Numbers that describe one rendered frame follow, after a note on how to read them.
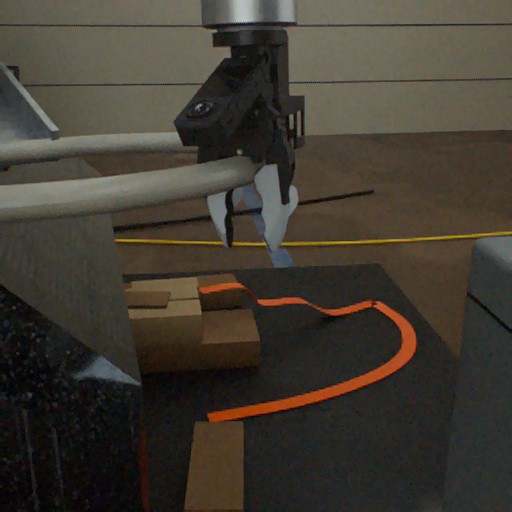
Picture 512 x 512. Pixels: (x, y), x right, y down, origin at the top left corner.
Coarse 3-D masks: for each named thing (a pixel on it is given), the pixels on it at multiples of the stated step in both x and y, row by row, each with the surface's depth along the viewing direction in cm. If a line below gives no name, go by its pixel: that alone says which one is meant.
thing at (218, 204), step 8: (224, 192) 64; (232, 192) 65; (240, 192) 70; (208, 200) 66; (216, 200) 65; (224, 200) 65; (232, 200) 66; (240, 200) 70; (216, 208) 65; (224, 208) 65; (232, 208) 66; (216, 216) 66; (224, 216) 65; (216, 224) 66; (224, 224) 65; (232, 224) 67; (224, 232) 66; (232, 232) 67; (224, 240) 67; (232, 240) 67
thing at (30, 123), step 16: (0, 64) 111; (0, 80) 111; (16, 80) 106; (0, 96) 111; (16, 96) 105; (0, 112) 105; (16, 112) 106; (32, 112) 99; (0, 128) 100; (16, 128) 101; (32, 128) 100; (48, 128) 93; (32, 160) 93; (48, 160) 95
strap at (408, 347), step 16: (208, 288) 214; (224, 288) 214; (272, 304) 225; (368, 304) 250; (400, 320) 236; (400, 352) 214; (384, 368) 204; (352, 384) 195; (288, 400) 187; (304, 400) 187; (320, 400) 187; (208, 416) 180; (224, 416) 180; (240, 416) 180
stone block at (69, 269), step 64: (0, 256) 90; (64, 256) 109; (0, 320) 82; (64, 320) 89; (128, 320) 108; (0, 384) 80; (64, 384) 85; (128, 384) 90; (0, 448) 82; (64, 448) 83; (128, 448) 91
